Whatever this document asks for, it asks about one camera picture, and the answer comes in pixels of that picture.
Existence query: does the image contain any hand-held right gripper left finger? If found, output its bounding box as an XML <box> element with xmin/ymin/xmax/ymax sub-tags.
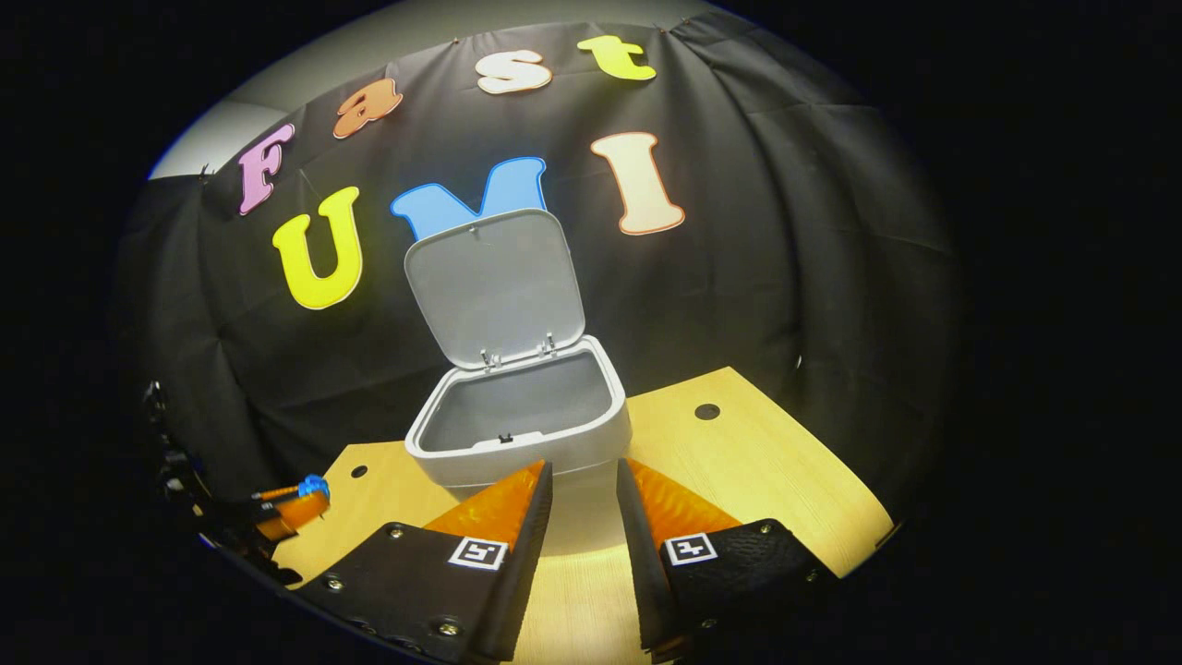
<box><xmin>300</xmin><ymin>460</ymin><xmax>555</xmax><ymax>664</ymax></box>

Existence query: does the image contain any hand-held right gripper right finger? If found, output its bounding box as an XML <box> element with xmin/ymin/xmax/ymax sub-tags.
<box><xmin>616</xmin><ymin>457</ymin><xmax>841</xmax><ymax>664</ymax></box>

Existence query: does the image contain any white desktop garbage bin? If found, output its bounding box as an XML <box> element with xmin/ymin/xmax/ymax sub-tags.
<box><xmin>404</xmin><ymin>208</ymin><xmax>633</xmax><ymax>555</ymax></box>

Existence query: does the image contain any black backdrop cloth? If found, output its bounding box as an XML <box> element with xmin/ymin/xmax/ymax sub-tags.
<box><xmin>115</xmin><ymin>18</ymin><xmax>961</xmax><ymax>518</ymax></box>

